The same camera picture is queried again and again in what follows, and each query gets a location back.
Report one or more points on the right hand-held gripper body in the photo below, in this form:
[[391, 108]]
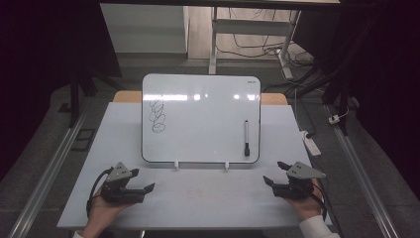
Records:
[[297, 188]]

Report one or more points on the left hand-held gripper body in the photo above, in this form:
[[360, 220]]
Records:
[[117, 191]]

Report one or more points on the black and white marker pen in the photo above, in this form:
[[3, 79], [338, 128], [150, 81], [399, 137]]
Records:
[[246, 139]]

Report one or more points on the white dry-erase whiteboard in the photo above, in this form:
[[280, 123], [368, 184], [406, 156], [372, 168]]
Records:
[[201, 129]]

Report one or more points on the person's right hand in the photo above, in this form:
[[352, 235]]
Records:
[[308, 206]]

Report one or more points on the person's left hand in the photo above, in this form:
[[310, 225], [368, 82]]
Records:
[[100, 214]]

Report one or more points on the white power strip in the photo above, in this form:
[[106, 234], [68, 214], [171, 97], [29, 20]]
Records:
[[312, 145]]

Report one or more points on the white whiteboard holder clip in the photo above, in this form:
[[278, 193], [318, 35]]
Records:
[[227, 165], [176, 165]]

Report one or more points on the black plug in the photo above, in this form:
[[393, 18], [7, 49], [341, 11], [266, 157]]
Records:
[[309, 135]]

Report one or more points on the pale table cover sheet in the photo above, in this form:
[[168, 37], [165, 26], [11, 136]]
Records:
[[204, 198]]

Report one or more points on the black floor plate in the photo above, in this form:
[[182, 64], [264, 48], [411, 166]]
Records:
[[83, 140]]

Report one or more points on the small white adapter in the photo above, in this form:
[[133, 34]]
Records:
[[334, 119]]

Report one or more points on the black metal stand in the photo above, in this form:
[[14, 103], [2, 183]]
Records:
[[75, 99]]

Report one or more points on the dark curtain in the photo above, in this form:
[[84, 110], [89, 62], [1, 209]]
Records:
[[39, 66], [386, 72]]

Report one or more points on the white cabinet panel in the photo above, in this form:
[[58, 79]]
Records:
[[145, 29]]

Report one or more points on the aluminium floor rail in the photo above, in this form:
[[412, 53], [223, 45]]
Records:
[[363, 178], [46, 178]]

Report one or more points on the white desk frame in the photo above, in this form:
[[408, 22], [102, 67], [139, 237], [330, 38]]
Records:
[[251, 27]]

